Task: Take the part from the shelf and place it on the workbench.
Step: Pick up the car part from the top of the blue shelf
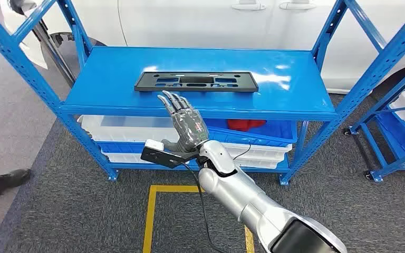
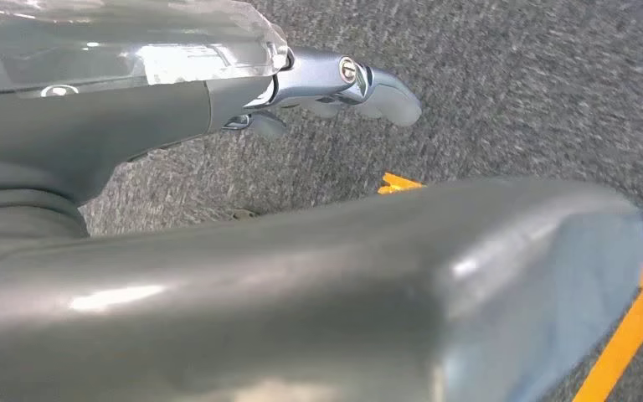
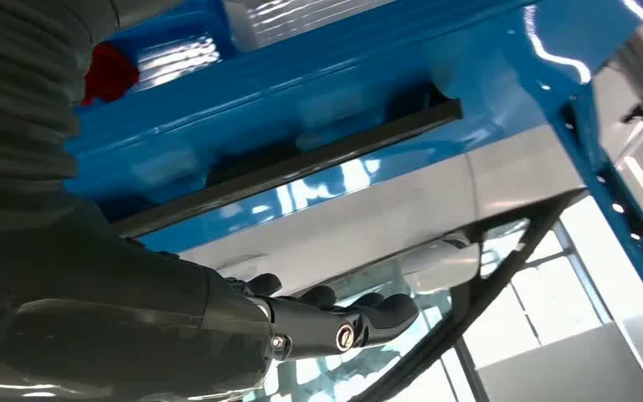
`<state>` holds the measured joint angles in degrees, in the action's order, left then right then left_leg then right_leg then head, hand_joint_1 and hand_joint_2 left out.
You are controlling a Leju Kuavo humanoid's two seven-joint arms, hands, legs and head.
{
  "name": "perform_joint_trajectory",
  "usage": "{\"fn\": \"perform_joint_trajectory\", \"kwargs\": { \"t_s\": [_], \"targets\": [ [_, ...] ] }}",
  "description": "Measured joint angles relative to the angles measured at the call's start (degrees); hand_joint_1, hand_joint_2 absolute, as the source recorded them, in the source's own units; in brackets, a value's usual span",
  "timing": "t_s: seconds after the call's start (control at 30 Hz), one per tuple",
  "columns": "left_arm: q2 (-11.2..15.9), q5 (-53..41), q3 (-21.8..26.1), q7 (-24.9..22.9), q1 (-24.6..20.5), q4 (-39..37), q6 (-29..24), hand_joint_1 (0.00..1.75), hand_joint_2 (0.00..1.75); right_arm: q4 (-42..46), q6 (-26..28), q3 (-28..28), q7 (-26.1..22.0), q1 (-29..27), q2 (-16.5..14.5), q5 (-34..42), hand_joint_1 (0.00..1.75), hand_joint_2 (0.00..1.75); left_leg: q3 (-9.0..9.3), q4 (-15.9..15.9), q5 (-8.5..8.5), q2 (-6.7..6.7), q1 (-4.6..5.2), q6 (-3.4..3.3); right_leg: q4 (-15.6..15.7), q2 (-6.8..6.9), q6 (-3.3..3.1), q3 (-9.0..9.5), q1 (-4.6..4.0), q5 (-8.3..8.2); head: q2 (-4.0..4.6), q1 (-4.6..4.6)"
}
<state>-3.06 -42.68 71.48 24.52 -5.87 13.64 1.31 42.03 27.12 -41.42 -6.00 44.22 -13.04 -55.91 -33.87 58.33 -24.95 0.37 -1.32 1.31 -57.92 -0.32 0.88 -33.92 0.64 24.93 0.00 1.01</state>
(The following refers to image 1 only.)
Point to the black plastic plate frame part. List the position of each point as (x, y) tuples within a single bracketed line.
[(146, 85)]

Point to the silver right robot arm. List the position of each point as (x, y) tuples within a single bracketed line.
[(244, 199)]

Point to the blue metal shelf rack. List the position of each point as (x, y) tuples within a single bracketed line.
[(118, 69)]

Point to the blue wheeled shelf rack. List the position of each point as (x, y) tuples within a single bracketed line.
[(373, 153)]

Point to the red item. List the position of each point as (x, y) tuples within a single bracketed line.
[(244, 124)]

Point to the blue plastic bin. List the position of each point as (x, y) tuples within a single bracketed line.
[(118, 147)]

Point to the white car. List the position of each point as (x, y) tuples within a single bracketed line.
[(188, 21)]

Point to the dark metal bar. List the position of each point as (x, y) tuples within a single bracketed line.
[(54, 56)]

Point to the blue plastic crate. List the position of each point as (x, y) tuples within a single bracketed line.
[(401, 139)]

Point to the person's black shoe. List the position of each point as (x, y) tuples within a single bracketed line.
[(3, 181)]

